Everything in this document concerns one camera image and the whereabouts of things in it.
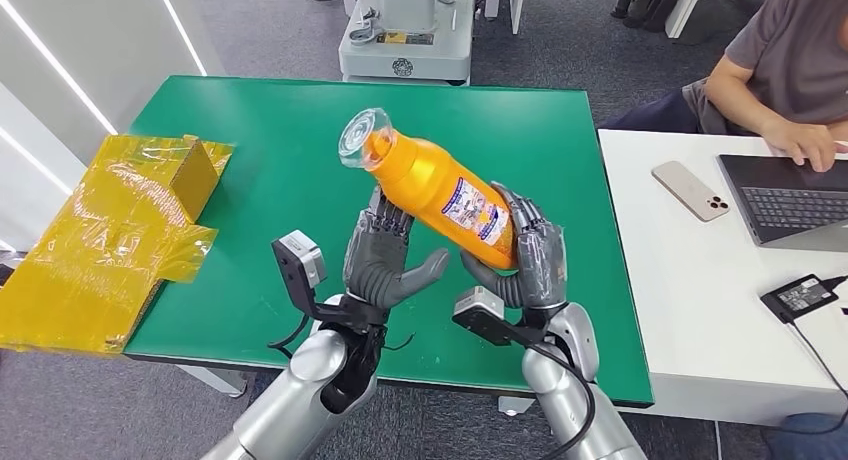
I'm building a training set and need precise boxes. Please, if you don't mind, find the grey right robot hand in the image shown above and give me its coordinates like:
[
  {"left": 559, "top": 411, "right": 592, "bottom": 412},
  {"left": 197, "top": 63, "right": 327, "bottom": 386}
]
[{"left": 460, "top": 181, "right": 570, "bottom": 311}]

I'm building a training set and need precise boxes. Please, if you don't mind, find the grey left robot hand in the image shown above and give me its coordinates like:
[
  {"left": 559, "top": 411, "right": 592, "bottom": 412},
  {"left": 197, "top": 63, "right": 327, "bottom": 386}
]
[{"left": 343, "top": 186, "right": 452, "bottom": 311}]

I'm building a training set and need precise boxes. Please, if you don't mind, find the orange plastic bottle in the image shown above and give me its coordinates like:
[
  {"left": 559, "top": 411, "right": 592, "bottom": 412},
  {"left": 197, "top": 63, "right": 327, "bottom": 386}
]
[{"left": 337, "top": 107, "right": 519, "bottom": 271}]

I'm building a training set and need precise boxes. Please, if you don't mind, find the white table foot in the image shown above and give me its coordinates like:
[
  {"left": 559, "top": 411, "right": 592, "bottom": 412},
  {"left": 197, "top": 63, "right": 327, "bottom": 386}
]
[{"left": 496, "top": 395, "right": 537, "bottom": 417}]

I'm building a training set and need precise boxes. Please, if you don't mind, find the beige smartphone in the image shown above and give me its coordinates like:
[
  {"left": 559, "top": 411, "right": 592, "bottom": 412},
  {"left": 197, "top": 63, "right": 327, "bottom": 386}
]
[{"left": 651, "top": 160, "right": 731, "bottom": 223}]

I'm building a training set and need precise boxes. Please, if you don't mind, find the white table leg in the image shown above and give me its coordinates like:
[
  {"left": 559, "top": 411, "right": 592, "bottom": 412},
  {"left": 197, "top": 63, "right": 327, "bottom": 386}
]
[{"left": 177, "top": 364, "right": 248, "bottom": 399}]

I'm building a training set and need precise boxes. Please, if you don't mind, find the pale grey machine base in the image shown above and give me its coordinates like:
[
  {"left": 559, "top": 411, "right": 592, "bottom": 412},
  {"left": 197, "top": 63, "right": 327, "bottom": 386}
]
[{"left": 337, "top": 0, "right": 477, "bottom": 87}]

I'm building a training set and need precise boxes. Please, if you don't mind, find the dark grey laptop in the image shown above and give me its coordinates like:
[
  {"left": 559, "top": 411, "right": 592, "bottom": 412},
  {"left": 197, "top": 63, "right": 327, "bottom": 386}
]
[{"left": 717, "top": 153, "right": 848, "bottom": 253}]

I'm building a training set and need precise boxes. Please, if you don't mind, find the black power adapter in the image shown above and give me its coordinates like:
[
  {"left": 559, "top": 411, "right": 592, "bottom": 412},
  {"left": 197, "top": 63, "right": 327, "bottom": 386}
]
[{"left": 760, "top": 273, "right": 839, "bottom": 324}]

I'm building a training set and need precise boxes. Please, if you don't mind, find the white furniture panel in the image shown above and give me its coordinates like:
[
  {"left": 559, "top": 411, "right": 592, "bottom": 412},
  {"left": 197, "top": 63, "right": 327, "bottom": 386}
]
[{"left": 483, "top": 0, "right": 528, "bottom": 36}]

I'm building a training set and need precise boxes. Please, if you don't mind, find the yellow taped cardboard box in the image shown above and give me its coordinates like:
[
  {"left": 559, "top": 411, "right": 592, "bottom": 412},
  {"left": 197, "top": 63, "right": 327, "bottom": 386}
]
[{"left": 0, "top": 133, "right": 235, "bottom": 358}]

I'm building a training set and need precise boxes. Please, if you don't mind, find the person's hand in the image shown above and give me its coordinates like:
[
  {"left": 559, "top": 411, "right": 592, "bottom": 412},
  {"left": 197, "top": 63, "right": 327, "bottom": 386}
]
[{"left": 761, "top": 115, "right": 848, "bottom": 173}]

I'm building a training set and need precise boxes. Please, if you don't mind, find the white cabinet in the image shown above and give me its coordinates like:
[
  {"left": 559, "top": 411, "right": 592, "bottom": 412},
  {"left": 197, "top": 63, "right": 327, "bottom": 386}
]
[{"left": 664, "top": 0, "right": 710, "bottom": 41}]

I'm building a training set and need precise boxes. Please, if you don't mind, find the person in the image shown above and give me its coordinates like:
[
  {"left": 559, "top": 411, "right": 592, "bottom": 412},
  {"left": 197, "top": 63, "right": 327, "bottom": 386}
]
[{"left": 599, "top": 0, "right": 848, "bottom": 173}]

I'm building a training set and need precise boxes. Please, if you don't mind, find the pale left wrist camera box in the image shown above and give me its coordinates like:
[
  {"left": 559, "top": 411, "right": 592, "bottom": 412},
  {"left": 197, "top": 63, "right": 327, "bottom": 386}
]
[{"left": 271, "top": 229, "right": 328, "bottom": 316}]

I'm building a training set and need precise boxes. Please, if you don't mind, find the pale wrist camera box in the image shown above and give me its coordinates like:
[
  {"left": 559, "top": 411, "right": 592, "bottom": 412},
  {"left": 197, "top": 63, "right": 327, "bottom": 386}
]
[
  {"left": 271, "top": 229, "right": 328, "bottom": 316},
  {"left": 452, "top": 286, "right": 551, "bottom": 348}
]

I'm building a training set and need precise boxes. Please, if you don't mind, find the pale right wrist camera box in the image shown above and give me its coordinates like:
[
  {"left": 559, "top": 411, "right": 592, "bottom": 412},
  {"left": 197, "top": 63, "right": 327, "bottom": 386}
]
[{"left": 452, "top": 286, "right": 551, "bottom": 348}]

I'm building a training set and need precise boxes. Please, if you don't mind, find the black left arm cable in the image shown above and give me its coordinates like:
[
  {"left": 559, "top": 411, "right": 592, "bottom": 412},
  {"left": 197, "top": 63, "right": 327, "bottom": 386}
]
[{"left": 268, "top": 313, "right": 313, "bottom": 360}]

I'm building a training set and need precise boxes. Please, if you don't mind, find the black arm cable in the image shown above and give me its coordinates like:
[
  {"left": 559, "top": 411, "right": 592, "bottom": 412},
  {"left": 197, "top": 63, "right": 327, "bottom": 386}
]
[
  {"left": 268, "top": 313, "right": 313, "bottom": 360},
  {"left": 529, "top": 344, "right": 598, "bottom": 460}
]

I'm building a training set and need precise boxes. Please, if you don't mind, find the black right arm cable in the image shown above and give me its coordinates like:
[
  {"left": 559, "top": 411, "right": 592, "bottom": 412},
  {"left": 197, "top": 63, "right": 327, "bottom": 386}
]
[{"left": 529, "top": 344, "right": 598, "bottom": 460}]

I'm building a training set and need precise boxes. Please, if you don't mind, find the black adapter cable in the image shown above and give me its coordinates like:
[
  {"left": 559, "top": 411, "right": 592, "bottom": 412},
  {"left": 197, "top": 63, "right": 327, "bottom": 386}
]
[{"left": 788, "top": 274, "right": 848, "bottom": 437}]

